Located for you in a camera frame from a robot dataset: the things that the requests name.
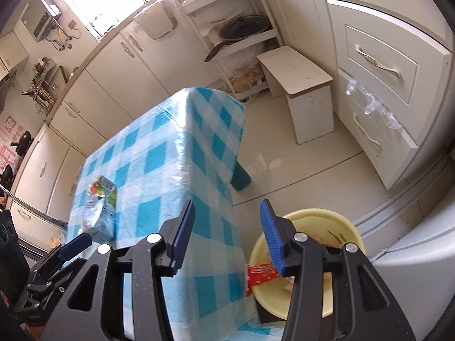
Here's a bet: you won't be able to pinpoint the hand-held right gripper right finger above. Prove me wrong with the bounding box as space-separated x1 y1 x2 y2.
259 199 416 341

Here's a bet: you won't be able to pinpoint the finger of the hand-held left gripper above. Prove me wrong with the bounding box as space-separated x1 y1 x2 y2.
21 259 89 304
26 234 92 285

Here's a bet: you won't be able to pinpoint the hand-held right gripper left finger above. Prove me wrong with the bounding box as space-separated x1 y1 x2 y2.
41 200 195 341

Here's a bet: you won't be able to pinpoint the red wrapper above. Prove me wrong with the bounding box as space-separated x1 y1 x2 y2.
245 261 280 297

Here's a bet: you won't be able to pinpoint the green and white carton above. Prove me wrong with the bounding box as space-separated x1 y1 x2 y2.
80 175 118 244

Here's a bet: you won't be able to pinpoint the yellow plastic bucket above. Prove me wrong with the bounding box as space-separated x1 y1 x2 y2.
248 209 367 320

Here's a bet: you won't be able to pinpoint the table with blue checkered tablecloth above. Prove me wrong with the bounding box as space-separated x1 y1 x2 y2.
66 86 285 341

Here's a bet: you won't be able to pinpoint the black wok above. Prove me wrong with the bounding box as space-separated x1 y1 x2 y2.
10 131 34 157

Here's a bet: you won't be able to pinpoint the white wooden stool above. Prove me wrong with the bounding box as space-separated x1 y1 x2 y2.
256 46 335 145

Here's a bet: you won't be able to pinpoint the white appliance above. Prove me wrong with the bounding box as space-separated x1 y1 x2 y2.
370 170 455 341

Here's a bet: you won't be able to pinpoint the utensil rack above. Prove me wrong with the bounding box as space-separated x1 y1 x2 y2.
23 60 68 114

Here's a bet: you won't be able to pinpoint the bag of food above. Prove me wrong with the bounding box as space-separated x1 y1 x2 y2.
227 66 265 91

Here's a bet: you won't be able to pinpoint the clear plastic wrap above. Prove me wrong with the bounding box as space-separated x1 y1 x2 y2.
346 78 404 130

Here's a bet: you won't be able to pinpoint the white kitchen counter cabinets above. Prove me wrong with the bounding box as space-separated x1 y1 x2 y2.
7 0 221 228

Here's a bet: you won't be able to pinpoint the black frying pan with lid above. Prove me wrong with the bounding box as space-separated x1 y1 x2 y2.
204 15 271 63

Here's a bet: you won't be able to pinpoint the white hanging plastic bag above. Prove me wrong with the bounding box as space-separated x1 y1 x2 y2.
137 0 178 39

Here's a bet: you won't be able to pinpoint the white drawer cabinet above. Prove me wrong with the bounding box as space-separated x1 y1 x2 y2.
313 0 454 190

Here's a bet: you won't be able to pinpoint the grey water heater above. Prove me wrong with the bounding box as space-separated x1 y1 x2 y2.
20 0 61 42

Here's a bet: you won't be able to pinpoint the pink patterned wall stickers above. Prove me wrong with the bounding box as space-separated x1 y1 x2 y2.
0 114 25 171

